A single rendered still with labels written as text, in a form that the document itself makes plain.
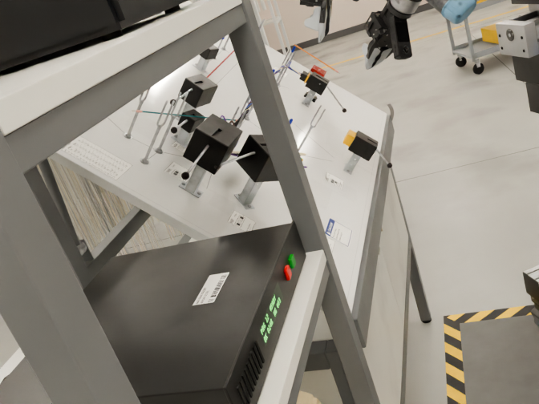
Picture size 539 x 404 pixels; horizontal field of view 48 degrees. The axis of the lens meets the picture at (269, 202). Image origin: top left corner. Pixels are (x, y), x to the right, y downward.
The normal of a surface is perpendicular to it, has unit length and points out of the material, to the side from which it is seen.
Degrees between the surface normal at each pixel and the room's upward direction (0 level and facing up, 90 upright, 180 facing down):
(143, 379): 0
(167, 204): 45
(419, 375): 0
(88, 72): 90
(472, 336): 0
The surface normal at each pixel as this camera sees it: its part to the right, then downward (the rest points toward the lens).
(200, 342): -0.31, -0.88
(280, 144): -0.22, 0.43
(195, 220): 0.43, -0.76
